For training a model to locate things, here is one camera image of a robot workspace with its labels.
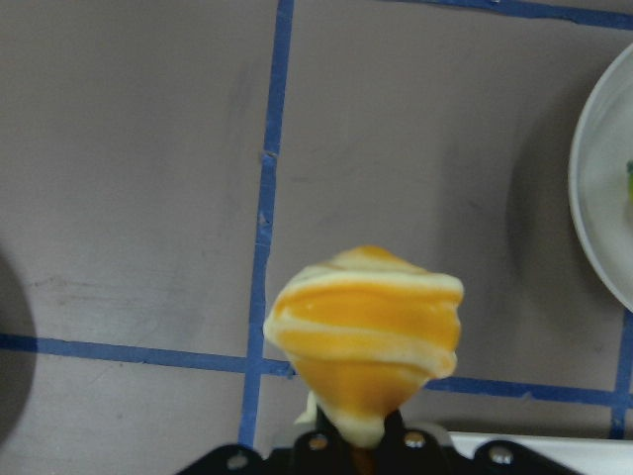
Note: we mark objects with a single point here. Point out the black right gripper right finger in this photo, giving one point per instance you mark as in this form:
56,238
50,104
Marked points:
408,450

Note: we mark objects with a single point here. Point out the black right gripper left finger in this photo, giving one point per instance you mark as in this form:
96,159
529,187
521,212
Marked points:
321,450

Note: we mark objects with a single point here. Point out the striped orange bread roll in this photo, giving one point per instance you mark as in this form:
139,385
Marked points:
366,330

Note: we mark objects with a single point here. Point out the white round plate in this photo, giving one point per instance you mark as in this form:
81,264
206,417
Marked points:
601,147

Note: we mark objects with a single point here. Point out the white rectangular tray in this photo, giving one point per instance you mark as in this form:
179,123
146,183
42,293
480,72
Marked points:
584,455

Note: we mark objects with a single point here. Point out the yellow lemon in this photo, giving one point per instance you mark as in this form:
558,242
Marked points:
629,180

